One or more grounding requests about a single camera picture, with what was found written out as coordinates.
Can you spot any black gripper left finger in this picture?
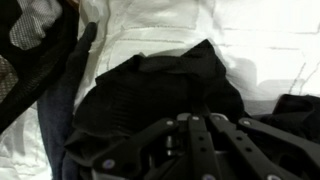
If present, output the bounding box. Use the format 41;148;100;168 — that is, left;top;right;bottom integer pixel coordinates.
92;113;210;180

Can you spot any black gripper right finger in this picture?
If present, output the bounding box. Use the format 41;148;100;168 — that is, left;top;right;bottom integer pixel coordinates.
209;113;320;180

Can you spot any black sock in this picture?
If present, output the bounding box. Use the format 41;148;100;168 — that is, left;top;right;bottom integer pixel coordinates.
65;40;245;167

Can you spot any dark blue sock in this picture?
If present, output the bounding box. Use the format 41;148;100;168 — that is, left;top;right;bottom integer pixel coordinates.
37;22;97;180

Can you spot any black mesh laundry hamper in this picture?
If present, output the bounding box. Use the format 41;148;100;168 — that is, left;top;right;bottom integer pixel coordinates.
0;0;78;133

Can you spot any dark clothes pile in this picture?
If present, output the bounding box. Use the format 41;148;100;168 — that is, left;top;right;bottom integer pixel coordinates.
254;94;320;144

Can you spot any white duvet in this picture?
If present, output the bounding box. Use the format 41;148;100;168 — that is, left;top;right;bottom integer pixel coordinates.
0;0;320;180

